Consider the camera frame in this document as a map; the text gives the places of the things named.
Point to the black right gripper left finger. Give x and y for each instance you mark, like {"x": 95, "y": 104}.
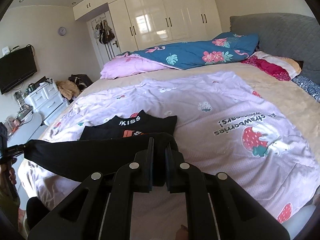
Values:
{"x": 100, "y": 207}

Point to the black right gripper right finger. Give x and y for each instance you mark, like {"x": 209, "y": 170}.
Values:
{"x": 217, "y": 206}

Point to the beige clothes pile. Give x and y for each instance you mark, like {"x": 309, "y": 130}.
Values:
{"x": 68, "y": 89}

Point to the white bedroom door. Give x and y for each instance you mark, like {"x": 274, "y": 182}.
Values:
{"x": 103, "y": 52}

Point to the person's left hand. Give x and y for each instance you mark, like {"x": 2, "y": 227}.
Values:
{"x": 12, "y": 178}

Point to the person's right hand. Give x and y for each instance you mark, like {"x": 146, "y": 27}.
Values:
{"x": 182, "y": 233}

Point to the white desk with clutter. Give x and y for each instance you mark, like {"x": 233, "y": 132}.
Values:
{"x": 26, "y": 130}

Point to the white drawer cabinet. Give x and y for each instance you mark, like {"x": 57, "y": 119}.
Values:
{"x": 47, "y": 101}

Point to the lilac strawberry print sheet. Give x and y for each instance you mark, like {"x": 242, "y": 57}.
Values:
{"x": 263, "y": 133}

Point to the black kiss print garment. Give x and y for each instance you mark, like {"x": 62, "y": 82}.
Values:
{"x": 130, "y": 128}

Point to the black bag on floor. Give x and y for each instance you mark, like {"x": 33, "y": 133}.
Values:
{"x": 81, "y": 80}

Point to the pink quilt lining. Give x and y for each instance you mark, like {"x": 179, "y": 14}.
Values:
{"x": 129, "y": 65}

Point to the bags hanging on door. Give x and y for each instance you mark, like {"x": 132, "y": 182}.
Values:
{"x": 103, "y": 33}

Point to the blue patterned pillow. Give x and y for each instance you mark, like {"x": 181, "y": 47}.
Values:
{"x": 308, "y": 86}

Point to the red floral pillow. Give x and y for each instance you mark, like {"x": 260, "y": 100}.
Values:
{"x": 281, "y": 68}

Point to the blue floral quilt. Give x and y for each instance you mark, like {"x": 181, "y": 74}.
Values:
{"x": 225, "y": 48}

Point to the grey padded headboard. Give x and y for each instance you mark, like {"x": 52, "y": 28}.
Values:
{"x": 282, "y": 34}

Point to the cream glossy wardrobe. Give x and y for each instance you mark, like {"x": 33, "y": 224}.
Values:
{"x": 141, "y": 24}

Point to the black wall television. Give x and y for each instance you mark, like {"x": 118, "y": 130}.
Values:
{"x": 16, "y": 67}

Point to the round purple wall clock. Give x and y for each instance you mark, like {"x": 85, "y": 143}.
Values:
{"x": 62, "y": 31}

